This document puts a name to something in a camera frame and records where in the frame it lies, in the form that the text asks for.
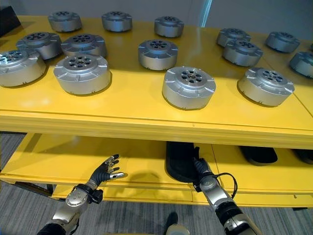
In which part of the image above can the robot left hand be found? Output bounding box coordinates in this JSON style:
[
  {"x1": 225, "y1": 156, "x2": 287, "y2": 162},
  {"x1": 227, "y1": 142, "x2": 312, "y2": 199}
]
[{"x1": 88, "y1": 154, "x2": 128, "y2": 189}]

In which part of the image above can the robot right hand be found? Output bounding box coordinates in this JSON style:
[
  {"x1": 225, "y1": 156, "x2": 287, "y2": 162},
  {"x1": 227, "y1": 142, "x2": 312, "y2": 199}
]
[{"x1": 193, "y1": 146, "x2": 214, "y2": 181}]

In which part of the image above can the yellow metal shelf unit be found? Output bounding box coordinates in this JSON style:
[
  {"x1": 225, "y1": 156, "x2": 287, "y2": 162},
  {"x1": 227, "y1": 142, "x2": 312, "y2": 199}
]
[
  {"x1": 0, "y1": 15, "x2": 309, "y2": 206},
  {"x1": 211, "y1": 36, "x2": 313, "y2": 209}
]

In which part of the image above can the black box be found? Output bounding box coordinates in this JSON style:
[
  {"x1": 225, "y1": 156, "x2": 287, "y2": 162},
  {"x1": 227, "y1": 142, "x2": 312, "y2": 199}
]
[{"x1": 0, "y1": 0, "x2": 22, "y2": 39}]

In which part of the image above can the silver disc motor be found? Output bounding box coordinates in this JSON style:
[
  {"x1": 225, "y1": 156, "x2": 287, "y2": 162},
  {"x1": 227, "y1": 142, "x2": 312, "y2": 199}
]
[
  {"x1": 265, "y1": 31, "x2": 301, "y2": 54},
  {"x1": 238, "y1": 67, "x2": 295, "y2": 107},
  {"x1": 53, "y1": 54, "x2": 111, "y2": 95},
  {"x1": 222, "y1": 40, "x2": 264, "y2": 68},
  {"x1": 101, "y1": 11, "x2": 133, "y2": 33},
  {"x1": 216, "y1": 27, "x2": 252, "y2": 47},
  {"x1": 137, "y1": 39, "x2": 179, "y2": 71},
  {"x1": 60, "y1": 33, "x2": 108, "y2": 58},
  {"x1": 289, "y1": 51, "x2": 313, "y2": 73},
  {"x1": 0, "y1": 49, "x2": 47, "y2": 88},
  {"x1": 47, "y1": 11, "x2": 83, "y2": 33},
  {"x1": 16, "y1": 31, "x2": 63, "y2": 61},
  {"x1": 154, "y1": 16, "x2": 185, "y2": 38},
  {"x1": 162, "y1": 66, "x2": 217, "y2": 110}
]

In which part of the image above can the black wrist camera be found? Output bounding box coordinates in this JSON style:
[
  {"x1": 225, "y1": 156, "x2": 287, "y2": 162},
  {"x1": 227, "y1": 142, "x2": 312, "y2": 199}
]
[{"x1": 89, "y1": 188, "x2": 104, "y2": 205}]

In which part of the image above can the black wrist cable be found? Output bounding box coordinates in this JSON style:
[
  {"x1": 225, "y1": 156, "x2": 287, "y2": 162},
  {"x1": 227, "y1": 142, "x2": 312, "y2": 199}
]
[{"x1": 214, "y1": 172, "x2": 238, "y2": 199}]

